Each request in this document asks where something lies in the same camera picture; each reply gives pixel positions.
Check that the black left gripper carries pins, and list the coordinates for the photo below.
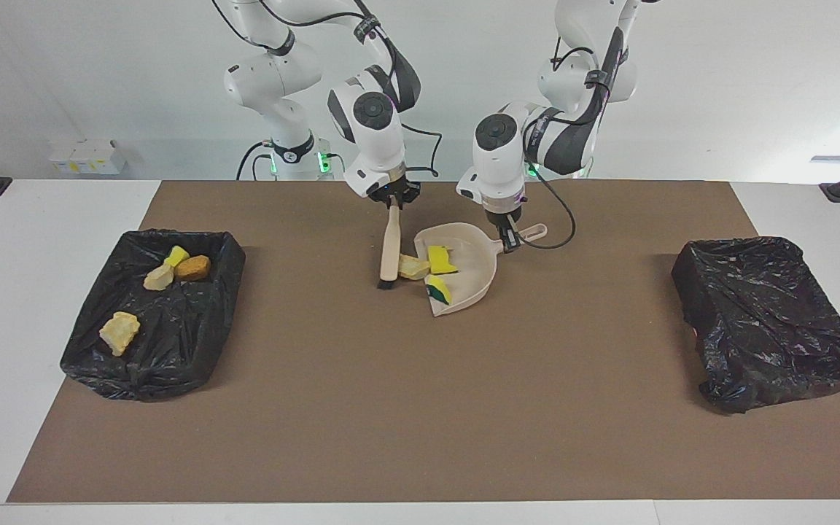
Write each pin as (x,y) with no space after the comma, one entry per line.
(504,219)

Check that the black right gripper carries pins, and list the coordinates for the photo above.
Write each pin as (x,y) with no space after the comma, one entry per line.
(394,189)

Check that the beige brush black bristles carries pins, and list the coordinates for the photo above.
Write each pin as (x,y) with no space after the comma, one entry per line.
(391,248)

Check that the beige plastic dustpan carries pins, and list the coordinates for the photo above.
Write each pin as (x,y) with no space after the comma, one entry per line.
(475,273)

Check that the pale beige foam chunk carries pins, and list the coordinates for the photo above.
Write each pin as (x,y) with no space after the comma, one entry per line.
(413,268)

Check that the notched yellow sponge piece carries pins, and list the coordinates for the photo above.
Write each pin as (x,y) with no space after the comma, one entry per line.
(440,261)

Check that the green yellow sponge piece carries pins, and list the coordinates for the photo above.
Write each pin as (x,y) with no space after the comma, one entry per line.
(440,290)

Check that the yellow sponge chunk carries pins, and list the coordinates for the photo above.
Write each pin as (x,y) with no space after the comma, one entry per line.
(176,256)

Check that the oval beige chunk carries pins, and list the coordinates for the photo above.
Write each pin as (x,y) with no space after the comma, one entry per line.
(159,278)

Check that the jagged beige chunk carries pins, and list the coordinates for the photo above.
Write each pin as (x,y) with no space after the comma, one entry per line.
(119,333)

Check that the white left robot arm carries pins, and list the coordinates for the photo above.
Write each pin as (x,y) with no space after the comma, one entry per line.
(496,164)

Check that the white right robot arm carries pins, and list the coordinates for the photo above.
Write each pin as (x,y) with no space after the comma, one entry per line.
(376,146)

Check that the black bag lined bin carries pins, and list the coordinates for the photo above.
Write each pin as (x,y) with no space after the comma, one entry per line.
(770,321)
(187,335)

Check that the brown table mat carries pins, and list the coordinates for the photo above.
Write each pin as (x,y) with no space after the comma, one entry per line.
(420,459)

